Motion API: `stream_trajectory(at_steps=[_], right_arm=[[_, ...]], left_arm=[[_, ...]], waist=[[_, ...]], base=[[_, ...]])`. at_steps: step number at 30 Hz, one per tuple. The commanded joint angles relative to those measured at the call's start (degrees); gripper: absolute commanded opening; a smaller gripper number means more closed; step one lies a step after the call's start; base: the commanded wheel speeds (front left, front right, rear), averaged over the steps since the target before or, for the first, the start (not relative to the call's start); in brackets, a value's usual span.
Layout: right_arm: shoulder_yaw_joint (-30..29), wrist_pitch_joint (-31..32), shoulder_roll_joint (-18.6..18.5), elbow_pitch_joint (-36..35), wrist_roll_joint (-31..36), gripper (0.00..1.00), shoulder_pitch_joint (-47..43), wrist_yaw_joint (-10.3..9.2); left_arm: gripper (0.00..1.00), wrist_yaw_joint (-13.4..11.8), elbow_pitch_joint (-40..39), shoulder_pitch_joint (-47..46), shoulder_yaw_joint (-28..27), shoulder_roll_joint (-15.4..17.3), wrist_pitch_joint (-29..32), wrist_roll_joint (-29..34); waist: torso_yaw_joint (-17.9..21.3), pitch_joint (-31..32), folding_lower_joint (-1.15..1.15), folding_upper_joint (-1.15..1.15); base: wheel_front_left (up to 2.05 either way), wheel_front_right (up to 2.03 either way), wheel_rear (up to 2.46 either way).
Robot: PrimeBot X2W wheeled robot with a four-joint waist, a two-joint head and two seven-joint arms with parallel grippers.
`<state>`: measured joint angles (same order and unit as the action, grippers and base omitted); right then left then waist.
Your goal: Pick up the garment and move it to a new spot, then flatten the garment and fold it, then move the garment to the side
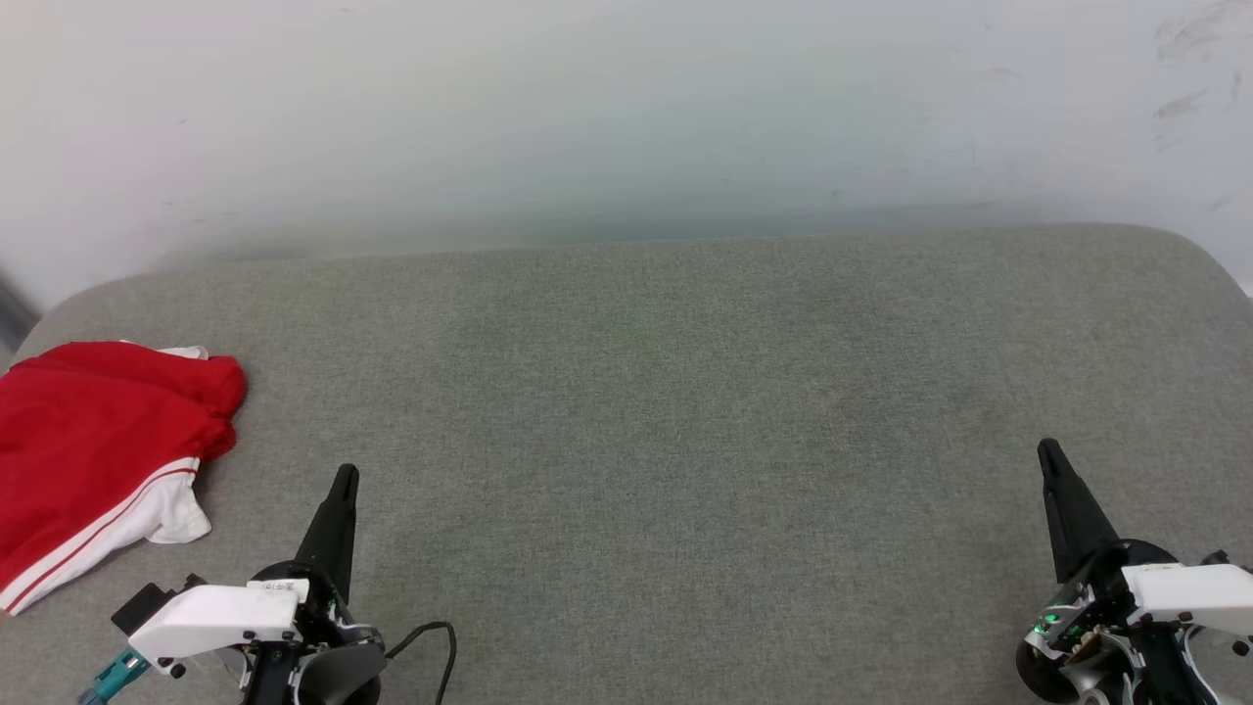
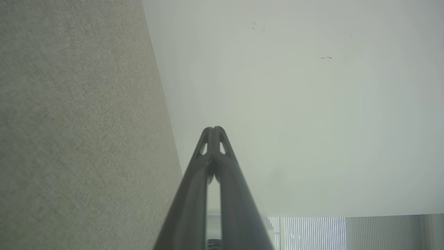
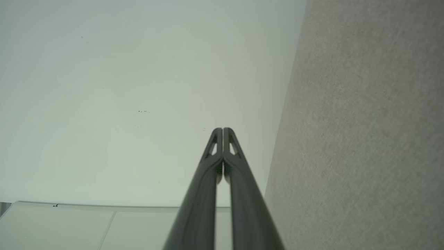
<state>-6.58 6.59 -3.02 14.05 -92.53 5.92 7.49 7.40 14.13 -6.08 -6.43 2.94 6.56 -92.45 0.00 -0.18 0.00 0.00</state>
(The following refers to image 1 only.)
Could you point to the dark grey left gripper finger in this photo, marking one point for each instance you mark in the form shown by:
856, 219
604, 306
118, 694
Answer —
333, 534

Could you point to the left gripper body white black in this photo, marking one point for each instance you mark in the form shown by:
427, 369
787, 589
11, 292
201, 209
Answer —
220, 612

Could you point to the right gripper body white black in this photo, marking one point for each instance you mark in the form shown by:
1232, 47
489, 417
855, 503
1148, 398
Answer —
1184, 597

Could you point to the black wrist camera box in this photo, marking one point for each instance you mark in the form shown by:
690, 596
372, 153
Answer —
145, 602

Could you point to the red shirt with white stripes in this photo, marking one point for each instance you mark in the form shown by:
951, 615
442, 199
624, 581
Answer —
88, 441

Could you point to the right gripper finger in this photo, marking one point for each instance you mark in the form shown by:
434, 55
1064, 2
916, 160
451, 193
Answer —
1077, 529

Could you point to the grey fabric sofa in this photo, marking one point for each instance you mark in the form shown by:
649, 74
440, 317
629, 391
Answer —
685, 441

